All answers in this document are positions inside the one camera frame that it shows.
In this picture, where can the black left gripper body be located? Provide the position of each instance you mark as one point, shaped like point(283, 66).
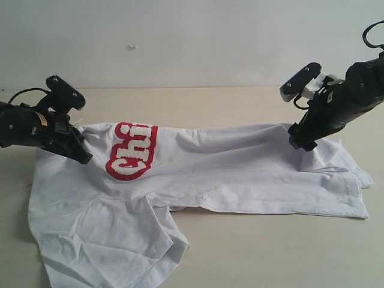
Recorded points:
point(49, 134)

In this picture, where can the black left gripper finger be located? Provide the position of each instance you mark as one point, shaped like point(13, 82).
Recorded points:
point(76, 151)
point(75, 139)

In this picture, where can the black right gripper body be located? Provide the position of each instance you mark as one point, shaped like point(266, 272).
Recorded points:
point(329, 112)

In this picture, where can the white t-shirt red lettering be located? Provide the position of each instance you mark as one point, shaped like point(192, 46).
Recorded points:
point(108, 223)

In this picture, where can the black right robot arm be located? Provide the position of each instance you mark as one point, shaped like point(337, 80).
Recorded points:
point(365, 79)

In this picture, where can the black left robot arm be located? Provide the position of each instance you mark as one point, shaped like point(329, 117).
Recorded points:
point(17, 122)

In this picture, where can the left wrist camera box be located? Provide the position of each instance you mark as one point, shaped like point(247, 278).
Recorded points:
point(63, 97)

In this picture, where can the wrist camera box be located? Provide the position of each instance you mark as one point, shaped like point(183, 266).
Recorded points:
point(297, 84)
point(63, 97)

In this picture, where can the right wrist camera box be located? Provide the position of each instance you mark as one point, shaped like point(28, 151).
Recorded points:
point(297, 84)

